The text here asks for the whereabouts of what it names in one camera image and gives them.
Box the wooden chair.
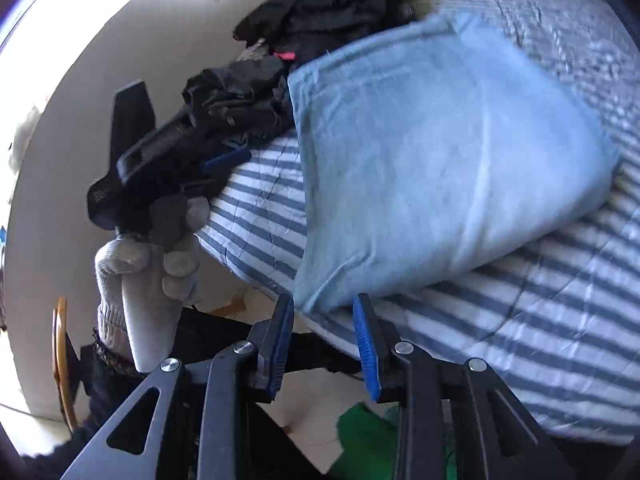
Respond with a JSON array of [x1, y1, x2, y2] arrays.
[[52, 296, 83, 433]]

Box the pile of dark clothes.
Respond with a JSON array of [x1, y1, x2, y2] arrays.
[[182, 0, 418, 146]]

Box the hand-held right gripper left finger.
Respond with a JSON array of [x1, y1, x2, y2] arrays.
[[60, 293, 296, 480]]

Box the light blue denim pants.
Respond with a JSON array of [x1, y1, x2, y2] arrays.
[[287, 12, 621, 313]]

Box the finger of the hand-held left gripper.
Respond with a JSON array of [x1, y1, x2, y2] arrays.
[[199, 145, 252, 179]]

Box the blue white striped quilt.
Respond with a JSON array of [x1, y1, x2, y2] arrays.
[[192, 0, 640, 448]]

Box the person's left hand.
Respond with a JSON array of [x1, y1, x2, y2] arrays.
[[95, 194, 212, 374]]

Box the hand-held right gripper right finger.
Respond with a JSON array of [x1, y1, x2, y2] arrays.
[[352, 292, 576, 480]]

